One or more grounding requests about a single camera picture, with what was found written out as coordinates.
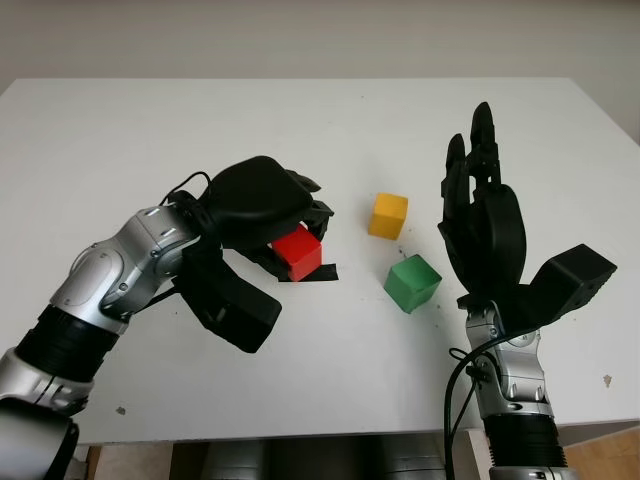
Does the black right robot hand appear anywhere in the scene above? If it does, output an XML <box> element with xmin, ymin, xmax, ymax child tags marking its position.
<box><xmin>437</xmin><ymin>101</ymin><xmax>527</xmax><ymax>308</ymax></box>

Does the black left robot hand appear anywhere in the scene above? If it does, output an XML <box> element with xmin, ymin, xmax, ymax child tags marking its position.
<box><xmin>202</xmin><ymin>155</ymin><xmax>336</xmax><ymax>281</ymax></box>

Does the red wooden cube block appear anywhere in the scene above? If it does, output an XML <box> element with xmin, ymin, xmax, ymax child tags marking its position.
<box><xmin>271</xmin><ymin>223</ymin><xmax>323</xmax><ymax>283</ymax></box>

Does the green wooden cube block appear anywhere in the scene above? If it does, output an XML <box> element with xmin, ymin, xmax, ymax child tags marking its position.
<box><xmin>383</xmin><ymin>253</ymin><xmax>443</xmax><ymax>315</ymax></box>

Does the yellow wooden cube block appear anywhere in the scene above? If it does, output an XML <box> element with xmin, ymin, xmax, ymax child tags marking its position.
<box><xmin>367</xmin><ymin>192</ymin><xmax>410</xmax><ymax>242</ymax></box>

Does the black tape strip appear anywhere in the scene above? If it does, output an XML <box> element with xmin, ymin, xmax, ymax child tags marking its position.
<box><xmin>277</xmin><ymin>263</ymin><xmax>342</xmax><ymax>284</ymax></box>

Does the white table leg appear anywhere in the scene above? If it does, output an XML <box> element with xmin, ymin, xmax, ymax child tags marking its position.
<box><xmin>466</xmin><ymin>429</ymin><xmax>495</xmax><ymax>480</ymax></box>

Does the grey right robot thigh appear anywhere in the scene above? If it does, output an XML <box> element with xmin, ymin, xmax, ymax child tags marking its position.
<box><xmin>388</xmin><ymin>435</ymin><xmax>447</xmax><ymax>480</ymax></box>

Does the grey robot thigh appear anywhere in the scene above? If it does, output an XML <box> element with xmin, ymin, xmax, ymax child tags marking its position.
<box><xmin>388</xmin><ymin>435</ymin><xmax>447</xmax><ymax>480</ymax></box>
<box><xmin>205</xmin><ymin>439</ymin><xmax>272</xmax><ymax>480</ymax></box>

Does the grey left robot thigh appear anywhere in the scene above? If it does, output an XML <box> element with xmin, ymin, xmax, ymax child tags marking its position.
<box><xmin>205</xmin><ymin>439</ymin><xmax>272</xmax><ymax>480</ymax></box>

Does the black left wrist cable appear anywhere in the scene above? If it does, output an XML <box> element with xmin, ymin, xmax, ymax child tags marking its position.
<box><xmin>158</xmin><ymin>171</ymin><xmax>215</xmax><ymax>214</ymax></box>

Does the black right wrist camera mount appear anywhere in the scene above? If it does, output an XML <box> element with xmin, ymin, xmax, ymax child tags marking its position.
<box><xmin>499</xmin><ymin>243</ymin><xmax>618</xmax><ymax>347</ymax></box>

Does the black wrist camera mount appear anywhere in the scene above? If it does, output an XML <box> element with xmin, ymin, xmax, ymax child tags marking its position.
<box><xmin>499</xmin><ymin>243</ymin><xmax>618</xmax><ymax>347</ymax></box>
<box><xmin>180</xmin><ymin>244</ymin><xmax>283</xmax><ymax>355</ymax></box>

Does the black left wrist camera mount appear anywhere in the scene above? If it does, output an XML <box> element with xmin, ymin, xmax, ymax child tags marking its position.
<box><xmin>180</xmin><ymin>244</ymin><xmax>283</xmax><ymax>355</ymax></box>

